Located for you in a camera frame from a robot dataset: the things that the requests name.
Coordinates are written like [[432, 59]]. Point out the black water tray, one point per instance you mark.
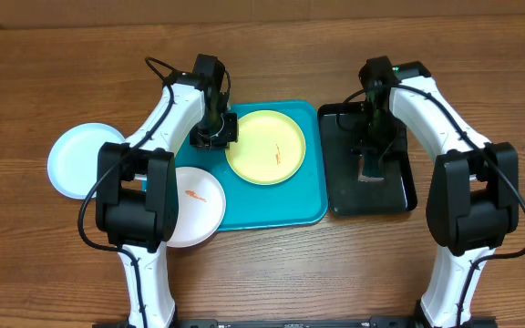
[[347, 195]]

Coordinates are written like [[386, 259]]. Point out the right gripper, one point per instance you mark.
[[364, 142]]

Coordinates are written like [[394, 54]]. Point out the teal plastic tray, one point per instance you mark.
[[300, 200]]

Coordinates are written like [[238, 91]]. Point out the green scrub sponge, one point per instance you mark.
[[369, 169]]

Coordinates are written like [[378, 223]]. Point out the white plate with stain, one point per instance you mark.
[[202, 205]]

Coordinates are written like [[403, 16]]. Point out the light blue plate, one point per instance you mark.
[[73, 160]]

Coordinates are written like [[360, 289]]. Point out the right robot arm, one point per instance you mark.
[[473, 196]]

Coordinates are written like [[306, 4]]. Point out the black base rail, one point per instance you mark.
[[373, 322]]

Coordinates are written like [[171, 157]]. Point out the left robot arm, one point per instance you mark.
[[137, 202]]

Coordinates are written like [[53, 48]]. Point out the yellow-green plate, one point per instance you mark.
[[270, 149]]

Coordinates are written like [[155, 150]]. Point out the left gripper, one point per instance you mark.
[[199, 141]]

